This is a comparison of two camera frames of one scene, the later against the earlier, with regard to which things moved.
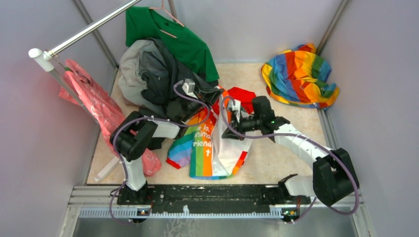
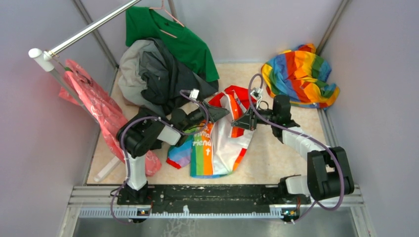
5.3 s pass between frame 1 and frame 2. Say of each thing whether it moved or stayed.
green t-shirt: stayed
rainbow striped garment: stayed
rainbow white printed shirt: stayed
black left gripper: moved
